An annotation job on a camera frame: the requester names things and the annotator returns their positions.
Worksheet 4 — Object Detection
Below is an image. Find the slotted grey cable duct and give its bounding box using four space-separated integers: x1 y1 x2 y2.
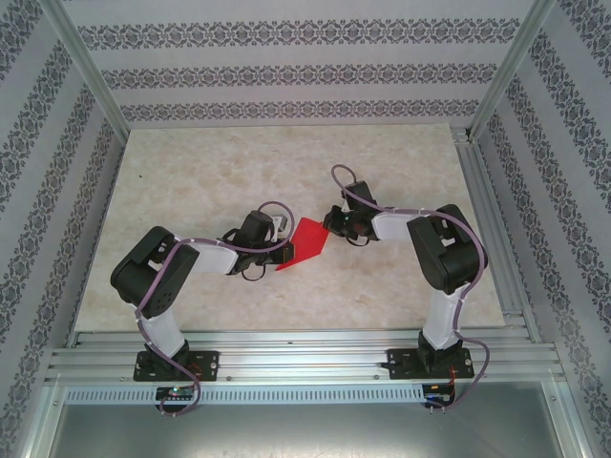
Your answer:
64 385 450 406

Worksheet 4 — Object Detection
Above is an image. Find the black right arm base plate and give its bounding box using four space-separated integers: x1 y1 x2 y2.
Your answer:
386 347 476 382

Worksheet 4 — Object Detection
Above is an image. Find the red square paper sheet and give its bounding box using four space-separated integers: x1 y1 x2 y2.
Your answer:
275 217 331 273

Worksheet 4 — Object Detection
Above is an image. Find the aluminium side rail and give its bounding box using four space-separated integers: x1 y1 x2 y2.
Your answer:
453 128 543 344

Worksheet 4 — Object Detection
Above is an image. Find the long aluminium mounting rail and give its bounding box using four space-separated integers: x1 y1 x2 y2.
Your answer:
45 328 567 385

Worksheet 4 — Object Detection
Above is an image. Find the aluminium frame post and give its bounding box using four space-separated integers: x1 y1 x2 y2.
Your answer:
40 0 133 139
470 0 559 142

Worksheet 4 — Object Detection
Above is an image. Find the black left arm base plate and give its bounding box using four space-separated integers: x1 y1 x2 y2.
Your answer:
133 350 221 383

